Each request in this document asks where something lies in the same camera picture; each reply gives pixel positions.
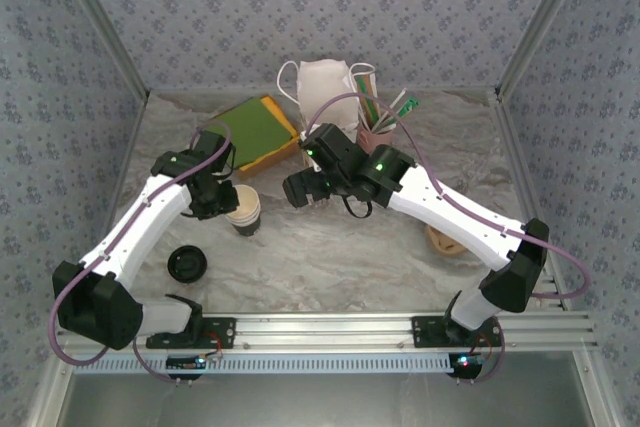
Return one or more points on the pink straw holder cup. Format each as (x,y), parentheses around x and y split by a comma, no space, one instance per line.
(375,139)

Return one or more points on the aluminium frame post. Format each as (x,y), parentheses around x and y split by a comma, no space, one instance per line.
(542,22)
(103,22)

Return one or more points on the brown pulp cup carrier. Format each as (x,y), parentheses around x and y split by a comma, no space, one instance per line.
(442,246)

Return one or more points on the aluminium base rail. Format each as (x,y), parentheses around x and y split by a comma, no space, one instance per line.
(325,332)

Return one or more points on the white wrapped straw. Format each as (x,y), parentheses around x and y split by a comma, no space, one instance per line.
(395,104)

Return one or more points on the small circuit board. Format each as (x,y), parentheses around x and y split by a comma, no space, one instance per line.
(185,363)
(465,362)

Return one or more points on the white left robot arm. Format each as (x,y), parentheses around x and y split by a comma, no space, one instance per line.
(150,217)

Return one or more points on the green plastic stirrer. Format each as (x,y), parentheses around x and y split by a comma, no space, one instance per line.
(410,105)

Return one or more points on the black plastic cup lid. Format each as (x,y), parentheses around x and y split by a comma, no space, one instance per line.
(187,263)

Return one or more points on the yellow paper napkin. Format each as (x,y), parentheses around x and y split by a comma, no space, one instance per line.
(281,114)

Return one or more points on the green striped paper straw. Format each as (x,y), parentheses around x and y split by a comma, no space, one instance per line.
(364,97)

